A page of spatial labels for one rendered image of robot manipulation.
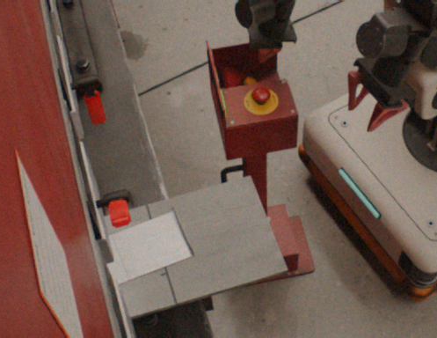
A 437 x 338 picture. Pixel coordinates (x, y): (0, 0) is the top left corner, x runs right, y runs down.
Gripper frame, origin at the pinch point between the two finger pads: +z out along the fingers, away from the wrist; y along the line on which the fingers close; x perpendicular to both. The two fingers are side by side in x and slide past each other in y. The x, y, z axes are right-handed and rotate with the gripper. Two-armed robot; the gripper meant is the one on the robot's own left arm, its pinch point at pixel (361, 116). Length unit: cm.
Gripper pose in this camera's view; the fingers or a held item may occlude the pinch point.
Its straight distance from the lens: 129.7
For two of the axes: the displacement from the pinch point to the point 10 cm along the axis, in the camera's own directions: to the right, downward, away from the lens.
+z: -3.8, 7.3, 5.7
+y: 5.4, 6.8, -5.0
